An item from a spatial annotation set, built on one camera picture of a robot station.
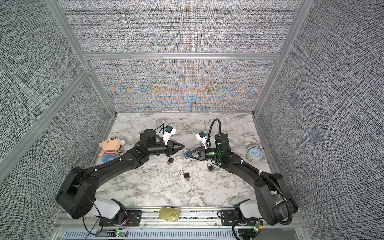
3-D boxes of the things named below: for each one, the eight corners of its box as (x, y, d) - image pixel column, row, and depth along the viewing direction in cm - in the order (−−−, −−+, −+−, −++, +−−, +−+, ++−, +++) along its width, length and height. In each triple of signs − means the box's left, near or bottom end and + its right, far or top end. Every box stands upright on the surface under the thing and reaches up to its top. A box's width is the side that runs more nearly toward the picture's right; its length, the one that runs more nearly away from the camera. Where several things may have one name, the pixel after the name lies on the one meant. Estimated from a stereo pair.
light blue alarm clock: (248, 163, 95) (251, 159, 91) (245, 150, 101) (247, 146, 96) (261, 163, 95) (264, 159, 91) (257, 150, 101) (260, 146, 96)
